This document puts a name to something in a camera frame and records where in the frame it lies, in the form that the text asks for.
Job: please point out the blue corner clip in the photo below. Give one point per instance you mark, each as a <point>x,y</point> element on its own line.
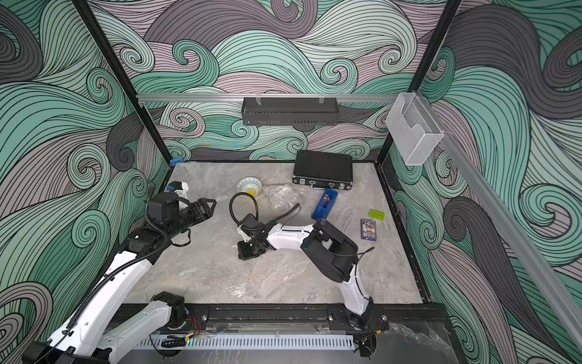
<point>176,161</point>

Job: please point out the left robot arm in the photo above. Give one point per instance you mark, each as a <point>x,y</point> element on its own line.
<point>83,338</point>

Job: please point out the black hard case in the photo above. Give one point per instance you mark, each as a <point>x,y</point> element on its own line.
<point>323,170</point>

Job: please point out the white slotted cable duct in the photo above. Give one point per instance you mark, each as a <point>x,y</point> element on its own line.
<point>272,342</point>

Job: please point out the clear acrylic wall holder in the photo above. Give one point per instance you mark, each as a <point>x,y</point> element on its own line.
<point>413,125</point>

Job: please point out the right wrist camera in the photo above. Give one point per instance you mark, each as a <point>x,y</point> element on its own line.
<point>244,235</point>

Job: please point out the black perforated wall tray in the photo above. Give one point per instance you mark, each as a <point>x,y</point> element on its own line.
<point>290,112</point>

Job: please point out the green sticky note pad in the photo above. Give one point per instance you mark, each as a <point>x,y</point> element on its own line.
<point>376,214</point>

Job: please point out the clear bubble wrap sheet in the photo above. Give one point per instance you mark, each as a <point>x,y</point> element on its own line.
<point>282,196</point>
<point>212,273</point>

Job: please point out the aluminium rail right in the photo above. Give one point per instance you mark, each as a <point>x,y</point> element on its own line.
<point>550,285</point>

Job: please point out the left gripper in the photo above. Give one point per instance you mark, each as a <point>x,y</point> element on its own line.
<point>200,206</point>

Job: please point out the aluminium rail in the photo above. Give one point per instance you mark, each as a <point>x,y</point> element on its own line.
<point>550,285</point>
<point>239,97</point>

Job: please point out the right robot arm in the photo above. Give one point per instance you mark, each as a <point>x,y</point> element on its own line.
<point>335,255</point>

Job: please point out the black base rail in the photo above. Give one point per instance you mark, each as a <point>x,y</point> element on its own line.
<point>332,315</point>

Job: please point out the blue tape dispenser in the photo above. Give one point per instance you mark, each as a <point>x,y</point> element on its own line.
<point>325,204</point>

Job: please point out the blue patterned ceramic bowl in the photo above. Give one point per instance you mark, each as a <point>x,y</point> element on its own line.
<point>282,196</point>

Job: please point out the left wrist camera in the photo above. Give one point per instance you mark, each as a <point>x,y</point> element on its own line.
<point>181,189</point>

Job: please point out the aluminium rail back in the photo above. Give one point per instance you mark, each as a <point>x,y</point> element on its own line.
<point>239,97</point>

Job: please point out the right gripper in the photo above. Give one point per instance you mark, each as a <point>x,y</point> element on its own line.
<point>245,255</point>

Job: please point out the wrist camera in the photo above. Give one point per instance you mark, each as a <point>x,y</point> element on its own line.
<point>181,189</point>
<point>244,235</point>

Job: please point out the yellow patterned ceramic bowl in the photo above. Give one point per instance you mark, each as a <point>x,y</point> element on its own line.
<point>249,185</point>

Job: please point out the small patterned card box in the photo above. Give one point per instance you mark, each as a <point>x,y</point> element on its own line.
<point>368,230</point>

